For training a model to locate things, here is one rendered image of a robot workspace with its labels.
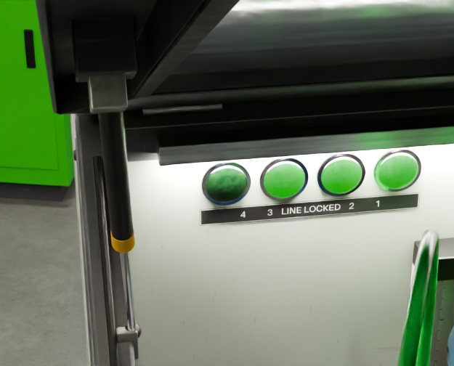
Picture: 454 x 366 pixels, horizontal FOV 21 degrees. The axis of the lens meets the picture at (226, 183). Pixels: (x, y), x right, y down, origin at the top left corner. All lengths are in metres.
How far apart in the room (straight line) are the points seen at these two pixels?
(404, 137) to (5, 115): 2.63
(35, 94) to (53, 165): 0.24
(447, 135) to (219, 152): 0.23
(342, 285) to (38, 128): 2.49
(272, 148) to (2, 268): 2.48
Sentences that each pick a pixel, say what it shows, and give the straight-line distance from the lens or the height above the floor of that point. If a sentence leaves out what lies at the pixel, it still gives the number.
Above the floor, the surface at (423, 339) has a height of 1.22.
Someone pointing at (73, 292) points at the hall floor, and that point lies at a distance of 3.51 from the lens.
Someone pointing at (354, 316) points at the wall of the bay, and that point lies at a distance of 1.38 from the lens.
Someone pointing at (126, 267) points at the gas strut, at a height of 1.42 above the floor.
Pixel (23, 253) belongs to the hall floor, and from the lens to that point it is 3.69.
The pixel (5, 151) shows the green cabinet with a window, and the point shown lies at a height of 0.20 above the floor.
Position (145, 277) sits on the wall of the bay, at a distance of 1.31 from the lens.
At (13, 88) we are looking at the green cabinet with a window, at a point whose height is 0.41.
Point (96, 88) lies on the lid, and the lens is 0.80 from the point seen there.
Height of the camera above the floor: 2.01
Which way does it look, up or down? 30 degrees down
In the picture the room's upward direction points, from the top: straight up
